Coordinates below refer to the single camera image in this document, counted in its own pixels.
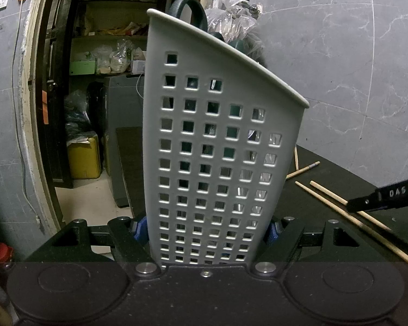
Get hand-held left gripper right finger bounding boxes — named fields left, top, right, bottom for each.
left=248, top=217, right=381, bottom=278

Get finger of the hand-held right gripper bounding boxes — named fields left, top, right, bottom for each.
left=346, top=190, right=379, bottom=213

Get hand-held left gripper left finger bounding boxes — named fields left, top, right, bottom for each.
left=29, top=217, right=161, bottom=278

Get white perforated utensil holder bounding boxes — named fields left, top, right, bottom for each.
left=142, top=8, right=309, bottom=266

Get green handled scissors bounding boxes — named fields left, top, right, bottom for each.
left=169, top=0, right=225, bottom=43

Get yellow jerry can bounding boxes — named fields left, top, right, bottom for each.
left=67, top=132, right=102, bottom=179

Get grey cabinet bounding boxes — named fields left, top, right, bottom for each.
left=102, top=74, right=147, bottom=208

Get dark wooden door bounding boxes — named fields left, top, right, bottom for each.
left=36, top=0, right=75, bottom=189

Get black plastic bag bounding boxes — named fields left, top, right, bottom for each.
left=64, top=90, right=97, bottom=141

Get red capped jar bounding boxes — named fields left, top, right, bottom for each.
left=0, top=243, right=15, bottom=265

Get green box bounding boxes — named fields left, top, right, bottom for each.
left=70, top=60, right=97, bottom=75

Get clear food bags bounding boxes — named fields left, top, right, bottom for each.
left=95, top=39, right=147, bottom=73

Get colourful snack packets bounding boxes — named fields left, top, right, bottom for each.
left=95, top=22, right=148, bottom=36

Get plastic bag with dark contents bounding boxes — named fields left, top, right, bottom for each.
left=204, top=7, right=264, bottom=58

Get wooden shelf unit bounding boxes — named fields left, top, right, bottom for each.
left=70, top=0, right=174, bottom=75

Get cream door frame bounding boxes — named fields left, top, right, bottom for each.
left=17, top=0, right=221, bottom=231

